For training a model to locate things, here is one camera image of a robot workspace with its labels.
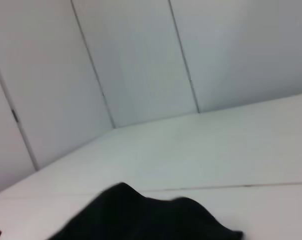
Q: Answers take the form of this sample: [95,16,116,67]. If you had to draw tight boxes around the black shirt with FREE print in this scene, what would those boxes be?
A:
[47,182,244,240]

